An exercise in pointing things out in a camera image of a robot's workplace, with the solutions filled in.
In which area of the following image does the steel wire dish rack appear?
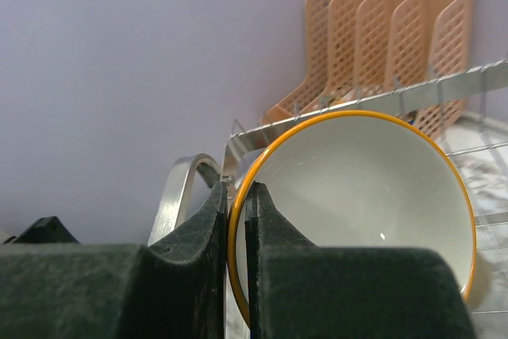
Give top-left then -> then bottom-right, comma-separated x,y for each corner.
149,61 -> 507,338

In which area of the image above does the beige speckled bowl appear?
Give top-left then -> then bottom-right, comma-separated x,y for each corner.
227,110 -> 476,320

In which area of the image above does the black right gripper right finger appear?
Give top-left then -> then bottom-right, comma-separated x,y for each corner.
244,183 -> 476,338

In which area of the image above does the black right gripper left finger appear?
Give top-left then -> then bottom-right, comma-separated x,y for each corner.
1,182 -> 227,338

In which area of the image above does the peach plastic file organizer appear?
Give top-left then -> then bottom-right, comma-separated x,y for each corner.
261,0 -> 473,123

